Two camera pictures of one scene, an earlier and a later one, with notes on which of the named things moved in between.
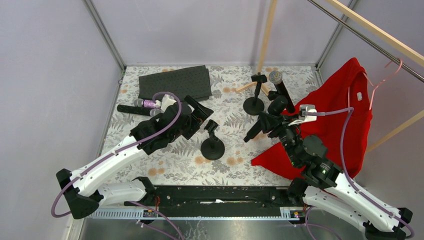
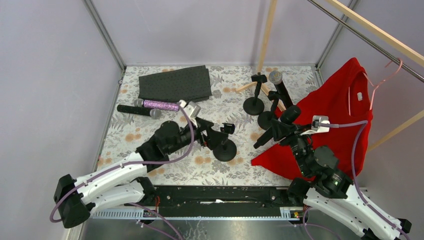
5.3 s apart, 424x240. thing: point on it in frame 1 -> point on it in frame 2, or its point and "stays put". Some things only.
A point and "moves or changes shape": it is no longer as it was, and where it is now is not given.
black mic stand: x=212 y=148 moves or changes shape
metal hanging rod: x=413 y=73 stays put
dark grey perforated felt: x=193 y=82 stays put
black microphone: x=139 y=110 stays put
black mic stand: x=254 y=106 stays put
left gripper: x=191 y=117 -> x=204 y=131
